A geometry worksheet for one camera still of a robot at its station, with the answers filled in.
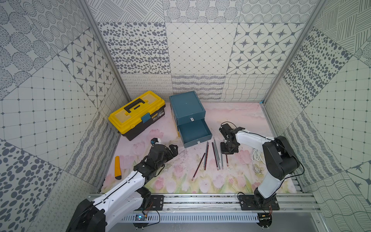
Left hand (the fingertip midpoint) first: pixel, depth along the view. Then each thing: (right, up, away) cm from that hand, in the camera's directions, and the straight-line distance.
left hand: (173, 147), depth 83 cm
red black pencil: (+15, -13, +4) cm, 20 cm away
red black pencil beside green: (+21, -7, +8) cm, 23 cm away
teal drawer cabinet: (+9, +20, +1) cm, 22 cm away
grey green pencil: (+28, -7, +10) cm, 30 cm away
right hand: (+34, -6, +8) cm, 36 cm away
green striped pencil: (+20, -7, +9) cm, 23 cm away
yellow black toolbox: (-27, +16, +4) cm, 31 cm away
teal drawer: (+13, +8, +7) cm, 17 cm away
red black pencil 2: (+26, -8, +7) cm, 28 cm away
